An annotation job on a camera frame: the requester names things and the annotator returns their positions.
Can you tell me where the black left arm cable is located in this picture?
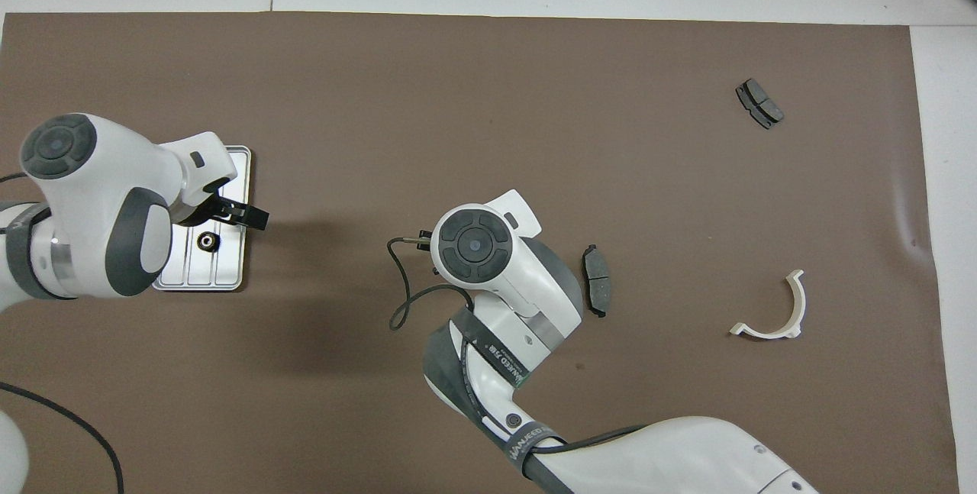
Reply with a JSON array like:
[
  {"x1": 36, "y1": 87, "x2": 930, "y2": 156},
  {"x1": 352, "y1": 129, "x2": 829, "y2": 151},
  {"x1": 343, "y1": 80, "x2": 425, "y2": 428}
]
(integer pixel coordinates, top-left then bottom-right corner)
[{"x1": 0, "y1": 172, "x2": 125, "y2": 494}]

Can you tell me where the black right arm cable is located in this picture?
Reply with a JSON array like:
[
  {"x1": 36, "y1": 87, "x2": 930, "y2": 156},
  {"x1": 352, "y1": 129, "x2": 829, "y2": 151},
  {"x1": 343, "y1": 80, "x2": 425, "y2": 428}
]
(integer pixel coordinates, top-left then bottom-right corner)
[{"x1": 387, "y1": 234, "x2": 650, "y2": 455}]

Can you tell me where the long dark grey brake pad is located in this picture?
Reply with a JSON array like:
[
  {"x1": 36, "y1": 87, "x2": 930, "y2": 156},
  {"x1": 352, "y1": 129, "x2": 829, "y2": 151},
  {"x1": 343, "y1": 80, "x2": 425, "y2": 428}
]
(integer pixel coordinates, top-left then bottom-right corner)
[{"x1": 582, "y1": 244, "x2": 612, "y2": 318}]

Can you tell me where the grooved dark grey brake pad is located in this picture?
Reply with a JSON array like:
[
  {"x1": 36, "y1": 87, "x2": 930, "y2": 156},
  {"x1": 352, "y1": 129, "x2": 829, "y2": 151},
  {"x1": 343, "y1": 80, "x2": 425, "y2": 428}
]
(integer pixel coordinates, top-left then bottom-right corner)
[{"x1": 735, "y1": 78, "x2": 785, "y2": 130}]

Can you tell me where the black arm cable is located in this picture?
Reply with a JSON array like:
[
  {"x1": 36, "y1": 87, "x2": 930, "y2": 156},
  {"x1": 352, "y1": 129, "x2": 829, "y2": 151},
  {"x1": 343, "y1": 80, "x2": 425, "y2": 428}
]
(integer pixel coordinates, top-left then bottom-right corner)
[
  {"x1": 0, "y1": 172, "x2": 125, "y2": 494},
  {"x1": 387, "y1": 234, "x2": 650, "y2": 455}
]

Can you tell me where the white curved plastic bracket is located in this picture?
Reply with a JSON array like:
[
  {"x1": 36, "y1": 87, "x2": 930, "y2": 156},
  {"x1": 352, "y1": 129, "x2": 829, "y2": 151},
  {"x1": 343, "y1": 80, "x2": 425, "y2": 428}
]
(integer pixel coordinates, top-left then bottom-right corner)
[{"x1": 729, "y1": 269, "x2": 808, "y2": 341}]

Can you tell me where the silver metal tray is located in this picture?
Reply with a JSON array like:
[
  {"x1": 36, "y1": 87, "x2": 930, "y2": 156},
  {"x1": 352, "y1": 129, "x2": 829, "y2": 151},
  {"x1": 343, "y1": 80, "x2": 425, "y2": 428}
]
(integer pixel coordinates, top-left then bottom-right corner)
[{"x1": 153, "y1": 145, "x2": 253, "y2": 292}]

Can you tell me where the brown table mat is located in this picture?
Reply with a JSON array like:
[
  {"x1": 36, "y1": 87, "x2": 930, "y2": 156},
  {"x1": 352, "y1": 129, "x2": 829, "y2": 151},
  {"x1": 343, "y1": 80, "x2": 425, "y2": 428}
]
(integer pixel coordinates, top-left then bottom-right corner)
[{"x1": 0, "y1": 11, "x2": 960, "y2": 494}]

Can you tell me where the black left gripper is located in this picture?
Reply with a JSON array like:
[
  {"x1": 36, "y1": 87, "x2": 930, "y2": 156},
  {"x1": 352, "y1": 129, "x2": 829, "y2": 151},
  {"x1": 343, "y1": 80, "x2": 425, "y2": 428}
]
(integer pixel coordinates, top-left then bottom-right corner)
[{"x1": 182, "y1": 179, "x2": 271, "y2": 231}]

